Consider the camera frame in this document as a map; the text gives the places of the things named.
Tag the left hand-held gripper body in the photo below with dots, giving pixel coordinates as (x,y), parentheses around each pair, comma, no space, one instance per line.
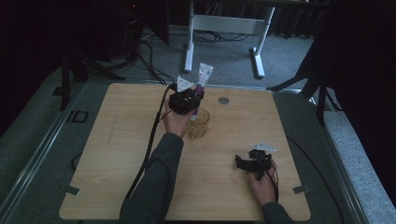
(183,99)

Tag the white and purple toothpaste tube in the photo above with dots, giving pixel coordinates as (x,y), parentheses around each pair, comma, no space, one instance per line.
(204,74)

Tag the person's right hand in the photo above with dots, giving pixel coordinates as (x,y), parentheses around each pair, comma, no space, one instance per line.
(263,188)

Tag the black computer tower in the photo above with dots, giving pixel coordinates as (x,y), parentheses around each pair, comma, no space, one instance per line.
(132,28)

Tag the black tripod stand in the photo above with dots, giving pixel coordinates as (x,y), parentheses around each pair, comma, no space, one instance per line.
(317,84)
(77,71)

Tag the white metal desk frame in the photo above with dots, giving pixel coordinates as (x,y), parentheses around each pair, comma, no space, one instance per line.
(227,25)

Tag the clear amber plastic cup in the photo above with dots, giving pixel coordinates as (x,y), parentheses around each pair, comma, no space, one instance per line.
(199,126)

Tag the grey tape strip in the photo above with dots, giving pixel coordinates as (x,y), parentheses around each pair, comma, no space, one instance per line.
(300,189)
(72,190)

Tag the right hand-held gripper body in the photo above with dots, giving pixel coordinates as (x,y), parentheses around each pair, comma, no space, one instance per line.
(258,163)

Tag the round grey table grommet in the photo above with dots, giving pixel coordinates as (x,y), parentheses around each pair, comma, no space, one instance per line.
(223,100)

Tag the person's left hand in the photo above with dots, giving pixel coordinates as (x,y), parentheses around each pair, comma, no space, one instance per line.
(176,123)

